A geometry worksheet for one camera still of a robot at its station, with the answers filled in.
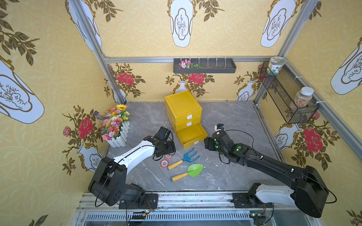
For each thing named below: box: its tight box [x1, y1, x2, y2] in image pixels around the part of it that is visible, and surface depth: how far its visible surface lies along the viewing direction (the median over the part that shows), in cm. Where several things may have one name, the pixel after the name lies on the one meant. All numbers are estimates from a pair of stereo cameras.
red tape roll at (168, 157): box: [164, 153, 173, 160], surface depth 92 cm
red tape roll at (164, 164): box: [160, 159, 169, 169], surface depth 89 cm
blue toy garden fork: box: [167, 147, 200, 171], surface depth 91 cm
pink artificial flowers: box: [178, 59, 204, 69], surface depth 89 cm
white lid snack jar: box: [294, 86, 315, 108], surface depth 66 cm
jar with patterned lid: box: [266, 56, 286, 76], surface depth 87 cm
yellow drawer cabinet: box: [164, 89, 208, 150], surface depth 93 cm
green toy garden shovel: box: [171, 163, 205, 183], surface depth 86 cm
